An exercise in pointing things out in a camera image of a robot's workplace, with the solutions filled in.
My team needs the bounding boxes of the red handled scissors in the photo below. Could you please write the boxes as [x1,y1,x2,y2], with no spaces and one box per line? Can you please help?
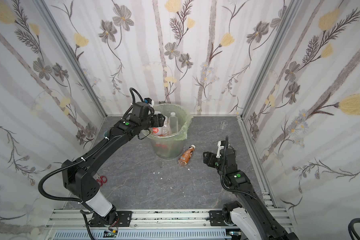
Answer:
[96,176,108,186]

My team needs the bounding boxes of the black cable bottom right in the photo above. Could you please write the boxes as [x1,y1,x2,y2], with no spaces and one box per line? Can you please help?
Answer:
[347,216,360,240]

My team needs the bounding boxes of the orange brown coffee bottle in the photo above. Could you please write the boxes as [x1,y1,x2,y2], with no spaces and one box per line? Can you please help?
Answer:
[178,145,196,166]

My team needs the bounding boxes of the green mesh waste bin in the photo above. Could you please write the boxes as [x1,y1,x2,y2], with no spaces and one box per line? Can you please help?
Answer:
[146,104,195,160]

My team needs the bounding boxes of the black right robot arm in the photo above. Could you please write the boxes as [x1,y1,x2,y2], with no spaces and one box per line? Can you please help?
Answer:
[203,136,298,240]

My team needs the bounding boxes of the green plastic bin liner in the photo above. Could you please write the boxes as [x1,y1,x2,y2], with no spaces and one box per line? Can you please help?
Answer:
[148,104,193,142]

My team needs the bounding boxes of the red label yellow cap bottle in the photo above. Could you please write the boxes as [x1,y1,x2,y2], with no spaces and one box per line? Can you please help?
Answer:
[152,128,162,136]

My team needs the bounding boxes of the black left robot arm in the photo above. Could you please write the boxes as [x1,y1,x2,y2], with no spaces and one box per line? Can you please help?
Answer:
[38,88,166,227]

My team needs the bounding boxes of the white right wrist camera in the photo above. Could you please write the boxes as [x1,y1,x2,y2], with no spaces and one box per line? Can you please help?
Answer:
[216,141,224,159]

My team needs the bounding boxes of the frosted clear square bottle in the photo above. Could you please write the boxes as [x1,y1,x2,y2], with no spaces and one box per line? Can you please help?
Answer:
[169,112,179,135]

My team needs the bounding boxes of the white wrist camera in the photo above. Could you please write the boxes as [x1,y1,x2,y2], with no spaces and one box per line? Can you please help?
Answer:
[216,141,224,159]
[144,98,155,106]

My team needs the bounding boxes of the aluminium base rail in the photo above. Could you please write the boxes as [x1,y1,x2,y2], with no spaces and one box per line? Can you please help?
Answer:
[44,208,298,240]

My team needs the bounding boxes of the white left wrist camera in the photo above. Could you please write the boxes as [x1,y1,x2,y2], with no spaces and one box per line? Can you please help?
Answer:
[144,98,155,106]

